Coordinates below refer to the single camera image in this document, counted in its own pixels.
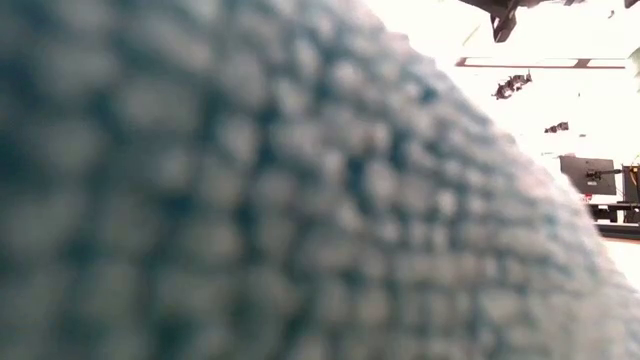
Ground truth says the dark background workbench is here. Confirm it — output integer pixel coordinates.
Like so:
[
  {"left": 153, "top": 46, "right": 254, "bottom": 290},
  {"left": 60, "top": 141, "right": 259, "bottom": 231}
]
[{"left": 588, "top": 201, "right": 640, "bottom": 242}]

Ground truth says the background horizontal beam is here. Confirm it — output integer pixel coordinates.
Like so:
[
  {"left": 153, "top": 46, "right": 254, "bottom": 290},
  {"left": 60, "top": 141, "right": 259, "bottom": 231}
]
[{"left": 454, "top": 56, "right": 627, "bottom": 70}]

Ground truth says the dark background equipment box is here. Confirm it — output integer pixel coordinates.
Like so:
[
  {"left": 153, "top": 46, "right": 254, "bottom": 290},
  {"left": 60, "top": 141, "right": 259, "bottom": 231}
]
[{"left": 621, "top": 164, "right": 640, "bottom": 204}]

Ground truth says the dark background monitor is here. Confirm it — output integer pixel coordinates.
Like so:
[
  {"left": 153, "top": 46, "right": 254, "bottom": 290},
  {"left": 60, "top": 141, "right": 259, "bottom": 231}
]
[{"left": 558, "top": 155, "right": 618, "bottom": 197}]

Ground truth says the blue microfibre cloth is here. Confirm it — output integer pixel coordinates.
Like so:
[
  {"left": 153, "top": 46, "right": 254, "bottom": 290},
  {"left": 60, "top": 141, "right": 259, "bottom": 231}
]
[{"left": 0, "top": 0, "right": 640, "bottom": 360}]

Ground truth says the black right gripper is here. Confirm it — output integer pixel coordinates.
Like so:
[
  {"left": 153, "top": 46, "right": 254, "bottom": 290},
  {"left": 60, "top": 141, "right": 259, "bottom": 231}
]
[{"left": 458, "top": 0, "right": 524, "bottom": 44}]

